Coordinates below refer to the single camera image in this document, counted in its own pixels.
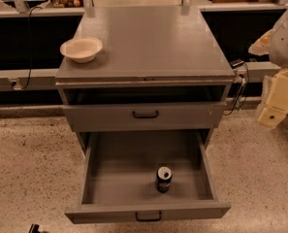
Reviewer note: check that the grey drawer cabinet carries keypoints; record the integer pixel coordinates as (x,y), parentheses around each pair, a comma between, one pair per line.
(149,55)

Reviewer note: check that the blue pepsi can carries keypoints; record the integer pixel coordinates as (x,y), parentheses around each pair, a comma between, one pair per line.
(163,179)

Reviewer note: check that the black drawer handle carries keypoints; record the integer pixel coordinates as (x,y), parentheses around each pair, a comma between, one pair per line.
(145,116)
(148,216)

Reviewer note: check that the black top drawer handle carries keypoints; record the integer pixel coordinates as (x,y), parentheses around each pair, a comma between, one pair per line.
(145,116)

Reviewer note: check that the closed grey top drawer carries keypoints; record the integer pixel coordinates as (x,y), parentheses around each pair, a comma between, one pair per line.
(118,117)

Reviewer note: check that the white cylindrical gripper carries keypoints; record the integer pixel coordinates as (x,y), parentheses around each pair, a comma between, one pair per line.
(286,47)

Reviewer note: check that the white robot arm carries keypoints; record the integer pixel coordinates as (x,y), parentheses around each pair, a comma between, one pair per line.
(274,43)

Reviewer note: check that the black power adapter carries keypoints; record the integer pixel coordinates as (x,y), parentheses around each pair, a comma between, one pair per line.
(236,63)

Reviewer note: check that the white paper bowl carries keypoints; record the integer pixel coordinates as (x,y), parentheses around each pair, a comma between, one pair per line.
(81,49)

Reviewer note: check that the open grey middle drawer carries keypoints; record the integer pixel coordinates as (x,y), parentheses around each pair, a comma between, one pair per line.
(119,178)

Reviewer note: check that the black object on floor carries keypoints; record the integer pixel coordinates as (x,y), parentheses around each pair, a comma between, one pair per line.
(34,228)

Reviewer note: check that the black middle drawer handle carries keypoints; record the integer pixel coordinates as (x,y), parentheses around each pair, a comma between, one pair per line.
(148,216)

